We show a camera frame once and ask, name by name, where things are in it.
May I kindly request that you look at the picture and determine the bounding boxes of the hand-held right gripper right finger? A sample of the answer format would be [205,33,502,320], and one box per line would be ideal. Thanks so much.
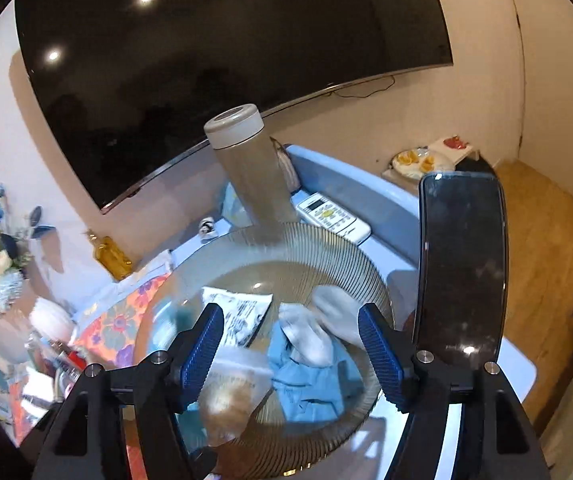
[359,304,552,480]

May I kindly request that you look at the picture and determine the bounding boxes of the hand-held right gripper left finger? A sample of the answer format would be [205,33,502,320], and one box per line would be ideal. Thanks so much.
[31,304,224,480]

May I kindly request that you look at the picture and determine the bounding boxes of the clear bag with beige item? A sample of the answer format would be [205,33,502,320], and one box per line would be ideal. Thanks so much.
[200,349,273,443]

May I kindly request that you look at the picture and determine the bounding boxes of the black and white printed packet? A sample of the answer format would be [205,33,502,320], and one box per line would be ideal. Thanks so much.
[201,286,273,348]

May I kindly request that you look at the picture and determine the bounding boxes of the white sock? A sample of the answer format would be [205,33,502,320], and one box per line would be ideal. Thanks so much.
[279,305,338,367]
[311,285,363,356]

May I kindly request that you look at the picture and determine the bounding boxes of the light blue cloth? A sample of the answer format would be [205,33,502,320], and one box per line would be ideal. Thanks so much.
[266,320,368,422]

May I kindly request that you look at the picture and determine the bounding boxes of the ribbed glass bowl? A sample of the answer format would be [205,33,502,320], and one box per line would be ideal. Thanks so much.
[134,222,397,478]

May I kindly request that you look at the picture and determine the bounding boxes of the floral tablecloth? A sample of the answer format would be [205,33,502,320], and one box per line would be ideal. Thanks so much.
[74,265,177,363]

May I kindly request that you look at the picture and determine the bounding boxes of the black smartphone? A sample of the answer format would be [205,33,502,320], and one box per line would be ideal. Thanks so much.
[409,170,509,376]

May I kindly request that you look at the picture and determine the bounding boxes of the amber glass bottle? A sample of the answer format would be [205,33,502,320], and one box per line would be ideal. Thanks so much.
[85,230,134,281]

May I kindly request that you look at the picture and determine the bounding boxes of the white remote control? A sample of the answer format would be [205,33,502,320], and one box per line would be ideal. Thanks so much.
[291,191,372,244]

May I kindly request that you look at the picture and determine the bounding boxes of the light blue plastic bag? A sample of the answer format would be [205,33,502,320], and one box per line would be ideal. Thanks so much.
[219,182,253,227]

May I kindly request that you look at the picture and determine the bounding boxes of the white vase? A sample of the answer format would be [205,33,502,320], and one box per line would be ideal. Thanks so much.
[29,297,76,347]

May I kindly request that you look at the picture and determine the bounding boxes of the white plate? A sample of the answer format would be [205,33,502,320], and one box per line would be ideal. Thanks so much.
[391,147,455,182]

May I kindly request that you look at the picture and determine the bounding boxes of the beige thermos bottle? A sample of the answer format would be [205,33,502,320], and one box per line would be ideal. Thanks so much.
[204,103,300,229]

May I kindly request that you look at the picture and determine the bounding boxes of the orange fruit pieces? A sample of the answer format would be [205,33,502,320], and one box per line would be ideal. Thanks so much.
[397,151,437,168]

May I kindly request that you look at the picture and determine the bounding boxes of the white low stool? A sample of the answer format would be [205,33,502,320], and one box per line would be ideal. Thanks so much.
[381,135,483,192]

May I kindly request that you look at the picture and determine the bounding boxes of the black television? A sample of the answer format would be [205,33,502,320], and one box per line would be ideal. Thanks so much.
[14,0,454,216]

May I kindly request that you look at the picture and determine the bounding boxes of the black cable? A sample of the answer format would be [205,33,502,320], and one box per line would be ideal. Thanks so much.
[329,74,396,97]

